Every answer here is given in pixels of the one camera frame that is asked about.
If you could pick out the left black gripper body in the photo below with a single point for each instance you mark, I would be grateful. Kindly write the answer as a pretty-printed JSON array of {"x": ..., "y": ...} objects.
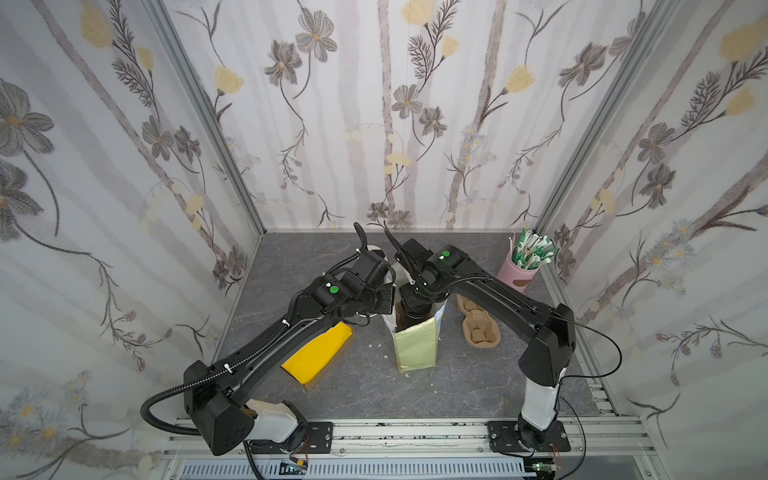
[{"x": 369, "y": 264}]

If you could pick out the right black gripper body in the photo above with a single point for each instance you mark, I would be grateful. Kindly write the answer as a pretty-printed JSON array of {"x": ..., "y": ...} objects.
[{"x": 411, "y": 267}]

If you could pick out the green white paper bag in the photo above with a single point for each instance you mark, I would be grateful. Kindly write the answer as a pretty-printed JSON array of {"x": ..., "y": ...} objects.
[{"x": 415, "y": 343}]

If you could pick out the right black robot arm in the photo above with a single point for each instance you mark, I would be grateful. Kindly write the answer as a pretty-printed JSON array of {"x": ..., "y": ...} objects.
[{"x": 548, "y": 331}]

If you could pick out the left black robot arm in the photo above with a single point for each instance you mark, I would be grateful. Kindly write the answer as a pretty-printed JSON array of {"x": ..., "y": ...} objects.
[{"x": 216, "y": 395}]

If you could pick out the brown pulp cup carrier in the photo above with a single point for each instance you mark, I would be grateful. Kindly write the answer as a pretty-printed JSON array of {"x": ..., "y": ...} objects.
[{"x": 480, "y": 330}]

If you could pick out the yellow napkins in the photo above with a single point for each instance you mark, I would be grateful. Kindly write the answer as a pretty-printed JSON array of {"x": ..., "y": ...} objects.
[{"x": 318, "y": 357}]

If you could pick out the pink straw holder cup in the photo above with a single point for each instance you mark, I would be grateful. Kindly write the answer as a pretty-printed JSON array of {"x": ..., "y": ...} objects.
[{"x": 516, "y": 277}]

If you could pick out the green white wrapped straws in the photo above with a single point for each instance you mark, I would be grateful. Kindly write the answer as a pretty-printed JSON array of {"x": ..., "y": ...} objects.
[{"x": 530, "y": 250}]

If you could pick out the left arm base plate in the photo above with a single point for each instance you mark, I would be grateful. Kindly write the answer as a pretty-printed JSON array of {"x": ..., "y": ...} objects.
[{"x": 309, "y": 438}]

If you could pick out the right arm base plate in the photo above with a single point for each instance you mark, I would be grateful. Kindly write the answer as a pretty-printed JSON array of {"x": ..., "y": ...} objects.
[{"x": 510, "y": 437}]

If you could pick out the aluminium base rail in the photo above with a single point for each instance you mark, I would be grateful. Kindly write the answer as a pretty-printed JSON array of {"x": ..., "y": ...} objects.
[{"x": 603, "y": 447}]

